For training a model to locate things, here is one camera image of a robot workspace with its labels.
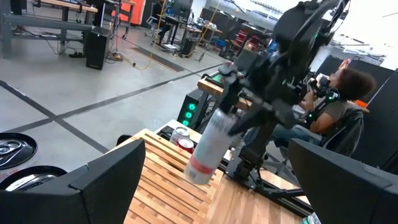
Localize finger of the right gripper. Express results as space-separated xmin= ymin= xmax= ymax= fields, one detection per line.
xmin=218 ymin=66 xmax=242 ymax=114
xmin=228 ymin=101 xmax=282 ymax=135

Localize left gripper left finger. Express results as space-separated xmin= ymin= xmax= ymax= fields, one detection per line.
xmin=0 ymin=138 xmax=147 ymax=224

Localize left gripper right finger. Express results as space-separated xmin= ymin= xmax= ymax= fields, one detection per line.
xmin=288 ymin=138 xmax=398 ymax=224

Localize tall white beverage can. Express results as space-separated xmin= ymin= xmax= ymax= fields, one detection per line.
xmin=0 ymin=166 xmax=68 ymax=192
xmin=0 ymin=133 xmax=39 ymax=170
xmin=183 ymin=108 xmax=239 ymax=185

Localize red cola can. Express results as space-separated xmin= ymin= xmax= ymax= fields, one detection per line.
xmin=177 ymin=138 xmax=196 ymax=155

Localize wooden slatted shelf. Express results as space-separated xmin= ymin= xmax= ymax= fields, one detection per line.
xmin=116 ymin=128 xmax=224 ymax=224

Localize wooden side table top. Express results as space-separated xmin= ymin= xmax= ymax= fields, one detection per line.
xmin=197 ymin=72 xmax=252 ymax=111

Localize black computer green lights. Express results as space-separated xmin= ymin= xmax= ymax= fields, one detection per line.
xmin=177 ymin=88 xmax=205 ymax=130

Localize grey office chair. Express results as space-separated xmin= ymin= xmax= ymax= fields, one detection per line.
xmin=264 ymin=104 xmax=365 ymax=185

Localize silver soda can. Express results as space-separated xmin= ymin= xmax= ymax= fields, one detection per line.
xmin=169 ymin=126 xmax=191 ymax=146

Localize black partition panel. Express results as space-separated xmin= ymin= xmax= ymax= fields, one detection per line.
xmin=350 ymin=58 xmax=398 ymax=175

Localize black striped floor mat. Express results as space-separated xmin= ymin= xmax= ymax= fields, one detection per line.
xmin=130 ymin=46 xmax=186 ymax=73

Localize person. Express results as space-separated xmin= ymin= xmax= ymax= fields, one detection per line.
xmin=245 ymin=67 xmax=377 ymax=149

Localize orange panel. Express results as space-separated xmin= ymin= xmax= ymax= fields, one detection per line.
xmin=111 ymin=0 xmax=146 ymax=27

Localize black computer tower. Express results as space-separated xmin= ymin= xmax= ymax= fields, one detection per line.
xmin=85 ymin=26 xmax=111 ymax=71

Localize grey metal workbench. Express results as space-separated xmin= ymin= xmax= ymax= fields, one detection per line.
xmin=0 ymin=0 xmax=99 ymax=60

